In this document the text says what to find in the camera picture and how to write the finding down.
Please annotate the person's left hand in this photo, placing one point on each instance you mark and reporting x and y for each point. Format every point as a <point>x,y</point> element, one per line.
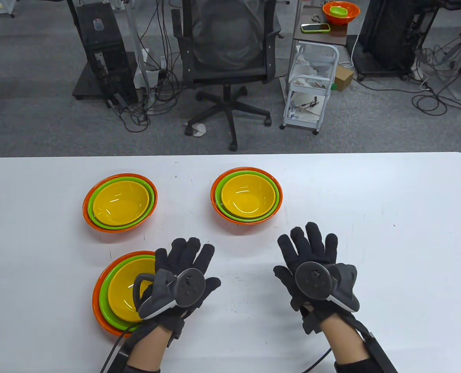
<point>187,256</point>

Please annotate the person's right hand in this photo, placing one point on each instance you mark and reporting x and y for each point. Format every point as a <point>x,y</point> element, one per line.
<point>312,248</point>

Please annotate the grey handheld controller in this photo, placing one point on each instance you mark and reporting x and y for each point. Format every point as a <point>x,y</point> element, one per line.
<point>189,289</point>
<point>312,281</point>

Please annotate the large orange bowl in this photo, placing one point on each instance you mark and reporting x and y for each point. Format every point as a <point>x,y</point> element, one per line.
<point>86,204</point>
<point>95,303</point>
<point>213,198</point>

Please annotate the medium green bowl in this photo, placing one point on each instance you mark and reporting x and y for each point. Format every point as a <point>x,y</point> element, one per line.
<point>103,299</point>
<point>90,206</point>
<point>218,198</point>

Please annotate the small yellow bowl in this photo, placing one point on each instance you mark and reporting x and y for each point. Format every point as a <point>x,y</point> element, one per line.
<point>248,196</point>
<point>121,202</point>
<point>119,291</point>

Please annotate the green square bowl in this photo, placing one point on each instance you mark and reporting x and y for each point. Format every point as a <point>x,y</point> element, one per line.
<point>338,11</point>

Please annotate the person's right forearm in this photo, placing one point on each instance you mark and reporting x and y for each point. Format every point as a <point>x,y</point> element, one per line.
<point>343,342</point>

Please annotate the black wrist sensor box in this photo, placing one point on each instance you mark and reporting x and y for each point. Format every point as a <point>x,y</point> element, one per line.
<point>119,359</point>
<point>382,355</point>

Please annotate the white trolley cart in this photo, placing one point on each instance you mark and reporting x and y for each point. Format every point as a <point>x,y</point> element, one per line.
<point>302,123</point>

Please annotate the crumpled white paper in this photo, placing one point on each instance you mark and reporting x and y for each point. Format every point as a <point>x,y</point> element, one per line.
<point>197,129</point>

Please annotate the white paper sheet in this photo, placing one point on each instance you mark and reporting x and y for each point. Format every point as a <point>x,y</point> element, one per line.
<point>312,107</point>

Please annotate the cardboard box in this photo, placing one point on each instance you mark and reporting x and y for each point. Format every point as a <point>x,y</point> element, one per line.
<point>343,77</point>

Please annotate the white plastic bag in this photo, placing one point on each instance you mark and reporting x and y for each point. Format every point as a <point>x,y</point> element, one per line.
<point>308,68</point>

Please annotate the black mesh office chair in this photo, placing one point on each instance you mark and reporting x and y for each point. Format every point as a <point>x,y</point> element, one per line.
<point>230,75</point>

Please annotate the brown side table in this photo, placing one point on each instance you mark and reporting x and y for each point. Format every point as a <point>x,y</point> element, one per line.
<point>320,39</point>

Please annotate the phone in green case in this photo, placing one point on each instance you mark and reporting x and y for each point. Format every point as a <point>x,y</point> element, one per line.
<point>315,28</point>

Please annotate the black equipment cabinet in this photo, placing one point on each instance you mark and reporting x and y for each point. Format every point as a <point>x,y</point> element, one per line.
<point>102,50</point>
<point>390,35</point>

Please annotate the clear plastic cup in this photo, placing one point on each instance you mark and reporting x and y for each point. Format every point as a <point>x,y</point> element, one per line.
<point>99,25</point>

